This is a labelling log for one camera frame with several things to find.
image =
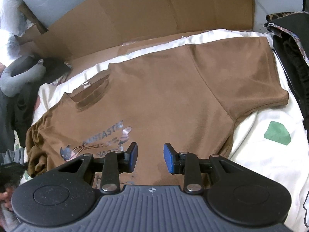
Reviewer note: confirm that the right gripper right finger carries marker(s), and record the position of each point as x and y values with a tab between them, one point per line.
186	164

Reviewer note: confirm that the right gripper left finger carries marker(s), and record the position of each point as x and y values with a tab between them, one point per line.
116	163

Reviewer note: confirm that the brown t-shirt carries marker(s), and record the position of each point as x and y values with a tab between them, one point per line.
192	97

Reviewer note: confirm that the person left hand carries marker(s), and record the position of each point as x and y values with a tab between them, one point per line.
6	197

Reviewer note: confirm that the dark grey pillow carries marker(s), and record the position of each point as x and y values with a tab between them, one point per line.
17	112

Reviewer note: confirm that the cream cartoon print blanket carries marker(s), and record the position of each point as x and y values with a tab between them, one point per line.
270	141

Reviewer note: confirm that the grey neck pillow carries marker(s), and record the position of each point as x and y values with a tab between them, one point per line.
22	71

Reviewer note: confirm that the brown cardboard sheet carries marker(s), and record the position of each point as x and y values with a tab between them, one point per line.
99	30

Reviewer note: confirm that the black folded garment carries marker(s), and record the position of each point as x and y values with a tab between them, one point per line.
290	41

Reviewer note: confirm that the leopard print cloth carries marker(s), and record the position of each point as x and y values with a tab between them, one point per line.
274	16

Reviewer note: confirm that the white pillow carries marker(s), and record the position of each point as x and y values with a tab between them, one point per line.
13	25

